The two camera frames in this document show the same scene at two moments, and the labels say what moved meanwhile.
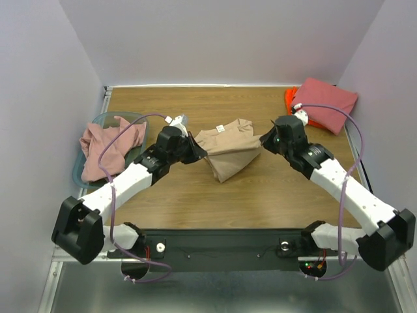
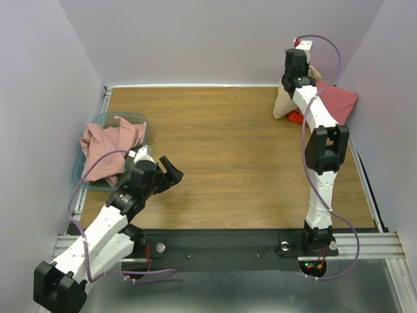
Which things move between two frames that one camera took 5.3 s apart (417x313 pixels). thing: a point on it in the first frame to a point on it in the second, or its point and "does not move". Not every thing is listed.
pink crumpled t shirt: (95, 138) does not move
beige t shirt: (230, 148) to (285, 103)
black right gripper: (270, 139) to (296, 58)
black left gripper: (196, 152) to (169, 178)
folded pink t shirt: (327, 105) does not move
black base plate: (219, 250) does not move
